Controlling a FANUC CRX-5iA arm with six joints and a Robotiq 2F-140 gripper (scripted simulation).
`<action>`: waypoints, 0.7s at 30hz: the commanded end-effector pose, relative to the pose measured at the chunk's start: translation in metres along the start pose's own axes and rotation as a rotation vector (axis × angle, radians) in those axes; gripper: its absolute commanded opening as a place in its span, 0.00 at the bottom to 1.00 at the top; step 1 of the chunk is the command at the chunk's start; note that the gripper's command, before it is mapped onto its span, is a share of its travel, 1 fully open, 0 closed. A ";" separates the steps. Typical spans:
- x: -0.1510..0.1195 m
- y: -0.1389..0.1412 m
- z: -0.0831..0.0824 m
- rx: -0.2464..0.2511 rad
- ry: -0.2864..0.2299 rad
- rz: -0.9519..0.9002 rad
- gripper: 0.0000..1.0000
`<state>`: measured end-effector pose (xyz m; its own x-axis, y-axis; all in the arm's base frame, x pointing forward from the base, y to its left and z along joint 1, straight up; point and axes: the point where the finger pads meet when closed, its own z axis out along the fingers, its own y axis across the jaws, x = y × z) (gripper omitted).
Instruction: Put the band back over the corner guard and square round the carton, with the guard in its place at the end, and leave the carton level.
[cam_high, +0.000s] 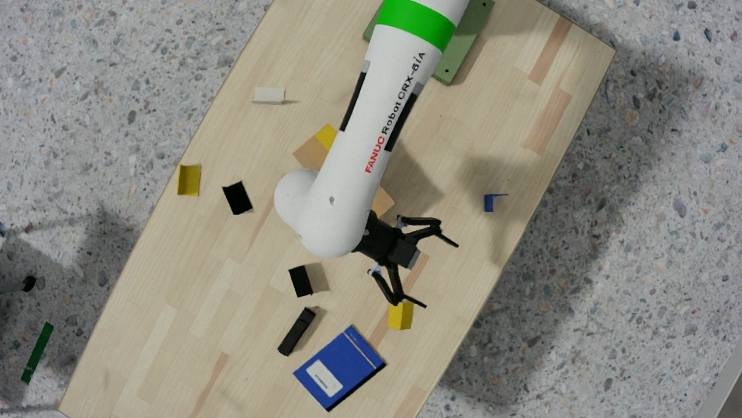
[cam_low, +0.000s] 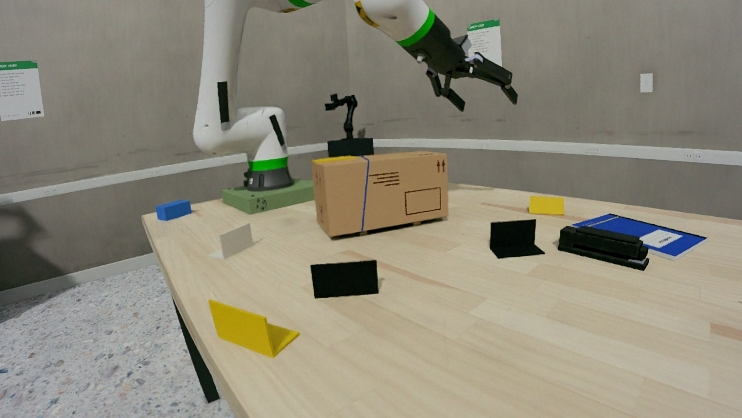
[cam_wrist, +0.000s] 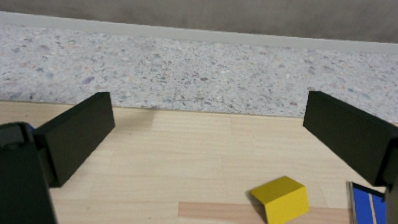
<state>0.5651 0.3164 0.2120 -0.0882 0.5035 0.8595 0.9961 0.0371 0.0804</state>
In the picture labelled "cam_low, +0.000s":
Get blue rectangular block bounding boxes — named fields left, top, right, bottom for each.
left=155, top=200, right=192, bottom=221

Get blue notebook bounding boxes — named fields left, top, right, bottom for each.
left=571, top=213, right=708, bottom=261

